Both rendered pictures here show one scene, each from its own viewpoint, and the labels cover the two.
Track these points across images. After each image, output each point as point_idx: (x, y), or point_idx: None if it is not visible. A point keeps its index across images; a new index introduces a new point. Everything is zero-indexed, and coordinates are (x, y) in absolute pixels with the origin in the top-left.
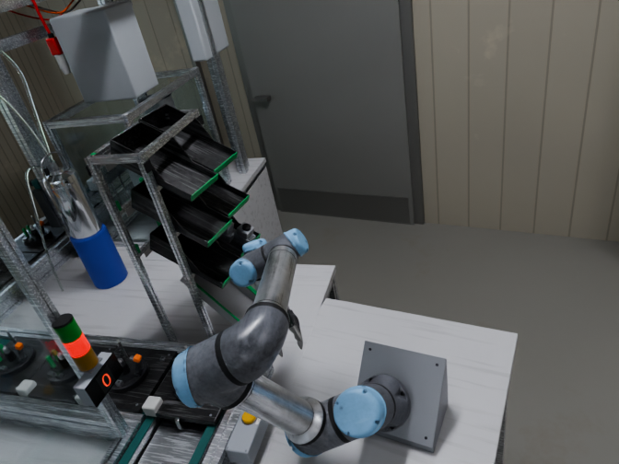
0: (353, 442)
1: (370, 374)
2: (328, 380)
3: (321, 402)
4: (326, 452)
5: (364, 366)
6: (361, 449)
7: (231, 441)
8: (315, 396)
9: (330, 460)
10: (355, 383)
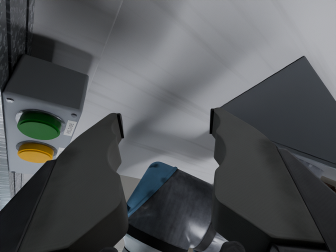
0: (203, 123)
1: (303, 159)
2: (232, 11)
3: (187, 247)
4: (166, 126)
5: (309, 160)
6: (207, 130)
7: (16, 167)
8: (182, 45)
9: (167, 133)
10: (277, 43)
